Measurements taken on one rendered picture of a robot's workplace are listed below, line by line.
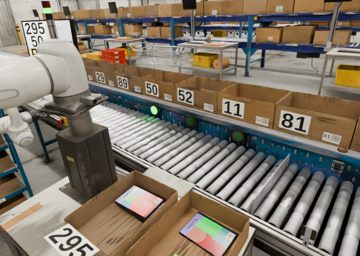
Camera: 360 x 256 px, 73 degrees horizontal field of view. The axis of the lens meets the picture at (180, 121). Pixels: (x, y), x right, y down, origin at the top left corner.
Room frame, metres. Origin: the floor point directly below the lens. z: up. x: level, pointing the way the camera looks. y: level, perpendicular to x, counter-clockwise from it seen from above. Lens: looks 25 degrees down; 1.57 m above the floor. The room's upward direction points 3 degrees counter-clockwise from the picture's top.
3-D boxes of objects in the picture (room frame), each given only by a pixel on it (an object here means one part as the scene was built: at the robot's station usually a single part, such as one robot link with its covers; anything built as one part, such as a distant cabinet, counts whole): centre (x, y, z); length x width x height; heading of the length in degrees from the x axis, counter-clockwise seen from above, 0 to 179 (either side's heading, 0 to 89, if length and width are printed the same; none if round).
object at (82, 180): (1.03, 0.47, 0.91); 0.26 x 0.26 x 0.33; 54
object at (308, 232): (0.62, -0.45, 0.78); 0.05 x 0.01 x 0.11; 48
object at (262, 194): (0.97, -0.45, 0.76); 0.46 x 0.01 x 0.09; 138
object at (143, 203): (0.85, 0.20, 0.79); 0.19 x 0.14 x 0.02; 54
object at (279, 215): (0.91, -0.53, 0.72); 0.52 x 0.05 x 0.05; 138
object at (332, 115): (1.27, -0.80, 0.96); 0.39 x 0.29 x 0.17; 48
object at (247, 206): (0.99, -0.43, 0.72); 0.52 x 0.05 x 0.05; 138
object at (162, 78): (2.06, 0.08, 0.96); 0.39 x 0.29 x 0.17; 48
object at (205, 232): (0.68, -0.09, 0.76); 0.19 x 0.14 x 0.02; 49
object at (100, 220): (0.77, 0.25, 0.80); 0.38 x 0.28 x 0.10; 142
